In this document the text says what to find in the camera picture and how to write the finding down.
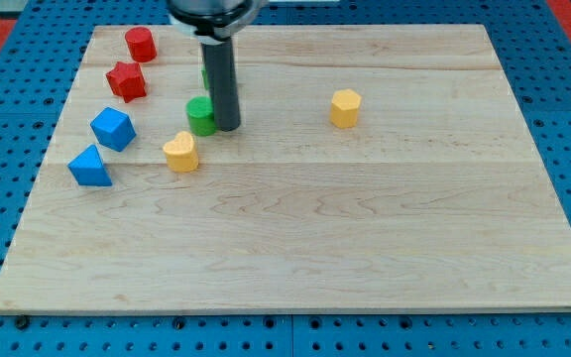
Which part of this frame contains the green block behind rod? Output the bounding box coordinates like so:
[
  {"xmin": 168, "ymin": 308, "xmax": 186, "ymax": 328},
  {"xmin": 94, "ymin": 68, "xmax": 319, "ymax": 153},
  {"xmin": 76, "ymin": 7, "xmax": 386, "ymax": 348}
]
[{"xmin": 201, "ymin": 67, "xmax": 210, "ymax": 90}]

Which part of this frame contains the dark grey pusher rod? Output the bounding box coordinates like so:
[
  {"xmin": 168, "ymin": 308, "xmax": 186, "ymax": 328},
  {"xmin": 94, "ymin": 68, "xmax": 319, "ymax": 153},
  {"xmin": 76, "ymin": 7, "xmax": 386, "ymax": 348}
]
[{"xmin": 201, "ymin": 38, "xmax": 241, "ymax": 132}]

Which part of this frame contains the red star block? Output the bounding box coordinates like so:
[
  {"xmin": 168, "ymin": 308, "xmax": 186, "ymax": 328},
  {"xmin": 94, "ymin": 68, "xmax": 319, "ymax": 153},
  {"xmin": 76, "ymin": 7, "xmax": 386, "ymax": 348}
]
[{"xmin": 105, "ymin": 61, "xmax": 147, "ymax": 103}]

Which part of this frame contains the yellow hexagon block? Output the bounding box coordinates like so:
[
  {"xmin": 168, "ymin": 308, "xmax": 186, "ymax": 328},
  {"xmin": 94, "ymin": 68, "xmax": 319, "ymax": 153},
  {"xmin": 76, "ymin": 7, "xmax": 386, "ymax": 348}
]
[{"xmin": 330, "ymin": 89, "xmax": 362, "ymax": 129}]

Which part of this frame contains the wooden board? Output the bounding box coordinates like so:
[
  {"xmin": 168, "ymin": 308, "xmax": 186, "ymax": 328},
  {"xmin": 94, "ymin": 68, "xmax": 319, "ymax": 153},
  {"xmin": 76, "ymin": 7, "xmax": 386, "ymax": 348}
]
[{"xmin": 0, "ymin": 25, "xmax": 571, "ymax": 316}]

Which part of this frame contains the yellow heart block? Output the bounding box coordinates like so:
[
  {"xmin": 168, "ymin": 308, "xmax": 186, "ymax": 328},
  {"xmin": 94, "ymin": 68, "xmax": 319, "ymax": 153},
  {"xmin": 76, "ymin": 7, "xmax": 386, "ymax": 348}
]
[{"xmin": 163, "ymin": 131, "xmax": 199, "ymax": 173}]

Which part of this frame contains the red cylinder block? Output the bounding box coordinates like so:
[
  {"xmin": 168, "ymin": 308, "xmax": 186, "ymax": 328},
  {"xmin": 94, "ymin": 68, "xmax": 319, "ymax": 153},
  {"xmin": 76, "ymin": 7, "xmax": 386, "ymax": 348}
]
[{"xmin": 124, "ymin": 27, "xmax": 157, "ymax": 62}]

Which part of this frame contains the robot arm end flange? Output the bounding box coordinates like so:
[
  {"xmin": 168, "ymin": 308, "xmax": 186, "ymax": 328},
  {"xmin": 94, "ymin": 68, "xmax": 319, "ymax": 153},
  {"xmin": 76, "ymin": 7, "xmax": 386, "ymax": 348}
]
[{"xmin": 167, "ymin": 0, "xmax": 269, "ymax": 44}]

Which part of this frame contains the blue triangle block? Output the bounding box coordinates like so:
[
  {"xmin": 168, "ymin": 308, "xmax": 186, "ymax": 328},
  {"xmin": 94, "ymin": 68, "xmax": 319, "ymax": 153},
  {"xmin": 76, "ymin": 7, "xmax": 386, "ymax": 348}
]
[{"xmin": 67, "ymin": 145, "xmax": 112, "ymax": 186}]

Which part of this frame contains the blue cube block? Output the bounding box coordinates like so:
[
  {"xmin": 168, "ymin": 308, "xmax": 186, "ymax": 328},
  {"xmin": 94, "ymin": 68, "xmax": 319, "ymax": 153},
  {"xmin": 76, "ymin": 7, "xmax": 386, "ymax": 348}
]
[{"xmin": 90, "ymin": 107, "xmax": 136, "ymax": 152}]

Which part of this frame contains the green cylinder block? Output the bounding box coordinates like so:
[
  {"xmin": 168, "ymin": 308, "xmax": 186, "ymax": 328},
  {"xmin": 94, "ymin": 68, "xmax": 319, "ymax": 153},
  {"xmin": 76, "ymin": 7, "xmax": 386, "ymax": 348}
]
[{"xmin": 185, "ymin": 96, "xmax": 217, "ymax": 136}]

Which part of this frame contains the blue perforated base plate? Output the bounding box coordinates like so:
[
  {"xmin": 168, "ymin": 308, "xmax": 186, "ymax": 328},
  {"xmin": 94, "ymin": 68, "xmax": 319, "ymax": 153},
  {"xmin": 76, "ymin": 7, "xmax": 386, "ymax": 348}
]
[{"xmin": 0, "ymin": 0, "xmax": 571, "ymax": 356}]

